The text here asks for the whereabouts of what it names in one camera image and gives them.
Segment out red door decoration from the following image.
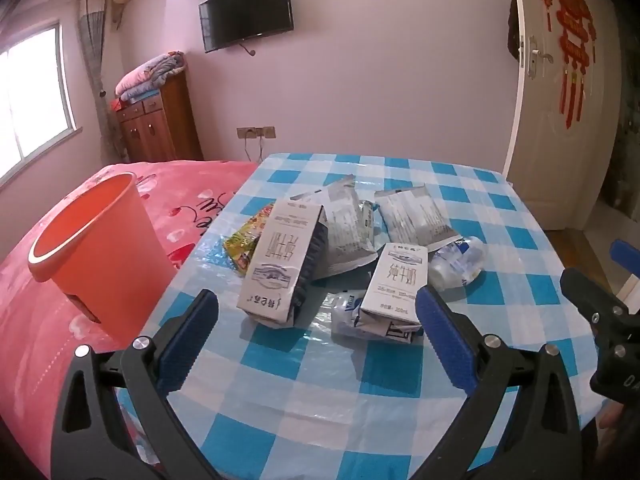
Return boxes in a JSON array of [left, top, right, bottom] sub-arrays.
[[539, 0, 598, 131]]

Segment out blue white checked tablecloth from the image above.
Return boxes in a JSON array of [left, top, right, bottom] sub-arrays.
[[115, 152, 601, 480]]

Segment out window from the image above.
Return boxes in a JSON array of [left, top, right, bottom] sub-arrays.
[[0, 22, 81, 186]]

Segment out grey curtain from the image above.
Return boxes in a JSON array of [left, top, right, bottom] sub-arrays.
[[79, 0, 118, 163]]

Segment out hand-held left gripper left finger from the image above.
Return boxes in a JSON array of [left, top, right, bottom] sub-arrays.
[[50, 287, 221, 480]]

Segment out white door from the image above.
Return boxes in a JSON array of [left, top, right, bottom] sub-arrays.
[[502, 0, 626, 231]]

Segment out dark hanging bag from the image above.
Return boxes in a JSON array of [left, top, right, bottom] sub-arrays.
[[507, 0, 522, 61]]

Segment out power cable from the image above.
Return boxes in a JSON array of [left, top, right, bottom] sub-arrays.
[[242, 132, 266, 163]]

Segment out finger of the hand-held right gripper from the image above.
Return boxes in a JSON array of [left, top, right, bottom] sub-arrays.
[[559, 267, 640, 358], [609, 239, 640, 281]]

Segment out grey wipes packet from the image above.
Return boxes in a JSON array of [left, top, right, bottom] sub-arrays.
[[290, 175, 378, 281], [374, 185, 462, 248]]

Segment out yellow snack packet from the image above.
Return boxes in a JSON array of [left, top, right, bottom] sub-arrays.
[[222, 202, 277, 278]]

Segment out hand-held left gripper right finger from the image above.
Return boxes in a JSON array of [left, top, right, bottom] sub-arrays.
[[410, 284, 583, 480]]

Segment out large white milk carton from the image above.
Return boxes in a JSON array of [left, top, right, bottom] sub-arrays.
[[236, 199, 331, 330]]

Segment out clear plastic wrapper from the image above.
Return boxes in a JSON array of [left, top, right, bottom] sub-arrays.
[[330, 291, 372, 341]]

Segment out wall power sockets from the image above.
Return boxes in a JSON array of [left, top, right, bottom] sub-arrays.
[[236, 126, 277, 141]]

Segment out folded pink blue blankets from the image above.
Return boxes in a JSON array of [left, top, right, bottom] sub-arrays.
[[115, 51, 186, 103]]

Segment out brown wooden cabinet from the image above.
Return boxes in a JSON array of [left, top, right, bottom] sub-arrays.
[[116, 70, 203, 163]]

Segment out orange plastic bucket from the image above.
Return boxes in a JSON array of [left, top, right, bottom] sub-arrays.
[[27, 172, 178, 326]]

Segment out person's right hand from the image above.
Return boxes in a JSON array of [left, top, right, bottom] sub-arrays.
[[597, 404, 640, 433]]

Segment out small white milk carton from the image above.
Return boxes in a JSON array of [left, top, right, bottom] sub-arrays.
[[357, 242, 431, 343]]

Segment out crushed clear plastic bottle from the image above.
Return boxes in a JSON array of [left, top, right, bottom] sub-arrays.
[[429, 236, 487, 302]]

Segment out silver door handle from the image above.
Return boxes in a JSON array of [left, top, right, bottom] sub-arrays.
[[527, 36, 555, 80]]

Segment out black wall television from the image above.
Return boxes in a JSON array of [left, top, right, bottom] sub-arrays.
[[198, 0, 295, 53]]

